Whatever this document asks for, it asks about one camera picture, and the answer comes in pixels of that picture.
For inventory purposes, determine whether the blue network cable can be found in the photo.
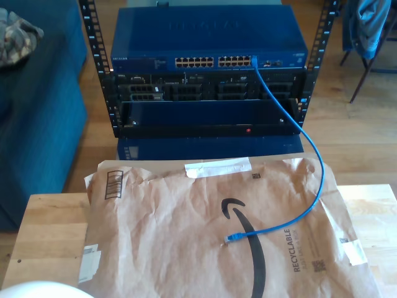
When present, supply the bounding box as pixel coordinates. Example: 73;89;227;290
223;55;326;245

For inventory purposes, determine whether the blue chassis under rack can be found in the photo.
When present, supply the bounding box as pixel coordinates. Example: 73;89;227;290
116;136;305;161

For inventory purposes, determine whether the black rack server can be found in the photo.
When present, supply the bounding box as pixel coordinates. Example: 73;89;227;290
113;71;306;102

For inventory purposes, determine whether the brown paper mailer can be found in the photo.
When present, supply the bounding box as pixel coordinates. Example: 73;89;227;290
76;156;384;298

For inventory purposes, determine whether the blue sofa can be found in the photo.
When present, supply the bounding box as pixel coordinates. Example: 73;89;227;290
0;0;88;232

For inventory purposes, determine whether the dark metal chair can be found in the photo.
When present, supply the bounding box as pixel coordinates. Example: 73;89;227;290
339;18;397;105

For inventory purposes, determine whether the camouflage cloth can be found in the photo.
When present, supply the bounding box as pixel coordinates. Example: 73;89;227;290
0;7;45;69

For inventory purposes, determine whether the grey blue jacket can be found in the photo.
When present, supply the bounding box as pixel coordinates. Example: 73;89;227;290
342;0;392;60

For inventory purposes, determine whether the blue network switch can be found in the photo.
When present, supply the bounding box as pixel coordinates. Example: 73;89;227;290
110;6;309;73

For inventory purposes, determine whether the black rack frame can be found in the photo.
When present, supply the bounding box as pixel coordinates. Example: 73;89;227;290
78;0;339;139

